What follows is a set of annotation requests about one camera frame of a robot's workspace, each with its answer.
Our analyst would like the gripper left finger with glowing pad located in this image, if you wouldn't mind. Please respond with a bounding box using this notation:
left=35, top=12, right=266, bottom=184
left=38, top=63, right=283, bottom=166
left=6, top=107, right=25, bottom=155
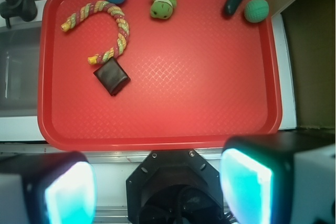
left=1, top=152, right=97, bottom=223

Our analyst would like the black square cushion block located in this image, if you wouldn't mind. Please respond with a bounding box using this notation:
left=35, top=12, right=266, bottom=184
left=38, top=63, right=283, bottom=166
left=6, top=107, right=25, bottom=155
left=93, top=58, right=131, bottom=96

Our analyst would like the green textured ball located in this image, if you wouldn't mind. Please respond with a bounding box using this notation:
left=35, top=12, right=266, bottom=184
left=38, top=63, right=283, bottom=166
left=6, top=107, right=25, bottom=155
left=244, top=0, right=269, bottom=23

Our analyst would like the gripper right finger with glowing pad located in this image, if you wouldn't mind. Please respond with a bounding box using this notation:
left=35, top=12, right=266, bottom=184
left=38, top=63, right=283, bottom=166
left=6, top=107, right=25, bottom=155
left=219, top=131, right=335, bottom=223

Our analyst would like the grey sink faucet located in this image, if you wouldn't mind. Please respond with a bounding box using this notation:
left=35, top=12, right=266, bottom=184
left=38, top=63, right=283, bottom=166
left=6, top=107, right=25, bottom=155
left=1, top=0, right=38, bottom=29

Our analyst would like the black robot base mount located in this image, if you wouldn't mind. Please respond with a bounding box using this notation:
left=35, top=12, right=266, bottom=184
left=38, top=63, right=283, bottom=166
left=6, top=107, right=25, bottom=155
left=125, top=150, right=230, bottom=223

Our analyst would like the multicoloured twisted rope toy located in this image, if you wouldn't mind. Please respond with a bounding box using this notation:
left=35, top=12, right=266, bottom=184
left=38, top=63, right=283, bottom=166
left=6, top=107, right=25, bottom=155
left=60, top=0, right=130, bottom=65

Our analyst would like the brown cardboard panel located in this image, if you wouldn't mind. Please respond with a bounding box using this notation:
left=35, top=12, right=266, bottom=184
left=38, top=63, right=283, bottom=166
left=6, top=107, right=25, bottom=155
left=281, top=0, right=335, bottom=130

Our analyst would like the grey sink basin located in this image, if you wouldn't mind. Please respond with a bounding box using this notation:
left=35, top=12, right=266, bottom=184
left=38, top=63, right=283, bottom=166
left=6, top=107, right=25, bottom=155
left=1, top=22, right=41, bottom=118

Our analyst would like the red plastic tray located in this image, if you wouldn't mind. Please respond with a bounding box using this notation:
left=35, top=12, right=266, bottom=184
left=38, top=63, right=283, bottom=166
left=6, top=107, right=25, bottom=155
left=37, top=0, right=282, bottom=151

